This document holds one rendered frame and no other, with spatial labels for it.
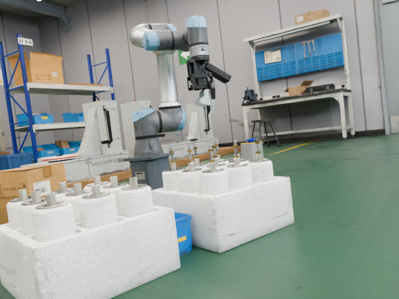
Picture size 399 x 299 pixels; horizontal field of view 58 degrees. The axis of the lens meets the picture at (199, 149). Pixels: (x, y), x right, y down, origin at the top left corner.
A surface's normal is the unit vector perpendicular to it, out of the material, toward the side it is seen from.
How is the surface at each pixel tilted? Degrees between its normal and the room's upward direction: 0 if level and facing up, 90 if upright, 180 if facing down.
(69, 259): 90
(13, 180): 89
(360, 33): 90
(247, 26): 90
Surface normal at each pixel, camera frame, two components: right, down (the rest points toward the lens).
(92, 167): 0.83, -0.07
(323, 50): -0.54, 0.11
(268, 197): 0.62, -0.03
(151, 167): 0.21, 0.03
